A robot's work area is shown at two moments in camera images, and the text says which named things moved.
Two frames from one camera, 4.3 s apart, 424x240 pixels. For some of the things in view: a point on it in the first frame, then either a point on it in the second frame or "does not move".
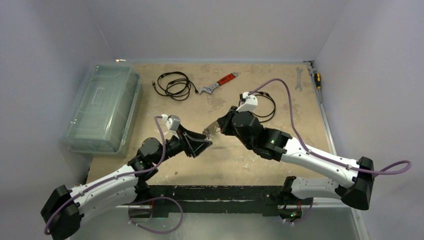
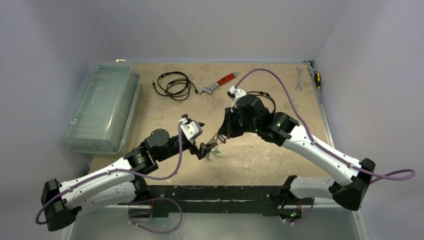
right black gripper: (222, 122) does not move
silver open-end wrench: (299, 86) does not move
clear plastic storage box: (100, 120) does not move
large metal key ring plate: (211, 129) → (214, 139)
